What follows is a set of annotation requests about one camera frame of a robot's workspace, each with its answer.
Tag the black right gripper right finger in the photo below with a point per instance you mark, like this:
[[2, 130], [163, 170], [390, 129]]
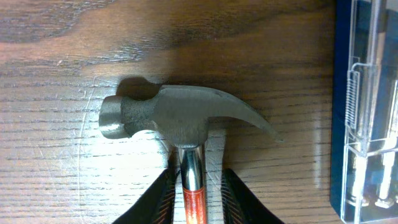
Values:
[[240, 205]]

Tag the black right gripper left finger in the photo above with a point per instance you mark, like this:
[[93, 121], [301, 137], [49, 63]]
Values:
[[156, 204]]

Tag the small red-handled claw hammer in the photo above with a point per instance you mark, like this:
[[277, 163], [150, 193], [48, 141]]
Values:
[[181, 114]]

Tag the blue precision screwdriver set case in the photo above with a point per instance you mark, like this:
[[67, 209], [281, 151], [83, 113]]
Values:
[[363, 171]]

